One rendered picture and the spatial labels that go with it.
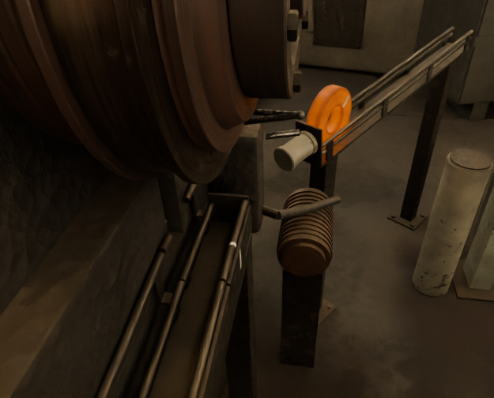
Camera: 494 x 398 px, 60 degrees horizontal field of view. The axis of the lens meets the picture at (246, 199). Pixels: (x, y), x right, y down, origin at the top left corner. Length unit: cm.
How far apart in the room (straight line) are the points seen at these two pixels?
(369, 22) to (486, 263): 203
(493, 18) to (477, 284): 144
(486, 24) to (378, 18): 83
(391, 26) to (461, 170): 200
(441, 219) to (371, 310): 38
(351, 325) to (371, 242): 42
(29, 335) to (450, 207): 119
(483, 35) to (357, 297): 159
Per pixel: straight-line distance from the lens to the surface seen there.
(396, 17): 320
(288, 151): 96
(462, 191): 136
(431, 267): 156
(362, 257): 172
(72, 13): 32
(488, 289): 173
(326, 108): 102
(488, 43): 267
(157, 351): 60
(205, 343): 58
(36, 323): 44
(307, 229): 100
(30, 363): 41
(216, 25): 35
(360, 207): 196
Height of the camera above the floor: 118
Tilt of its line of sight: 37 degrees down
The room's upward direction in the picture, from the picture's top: 2 degrees counter-clockwise
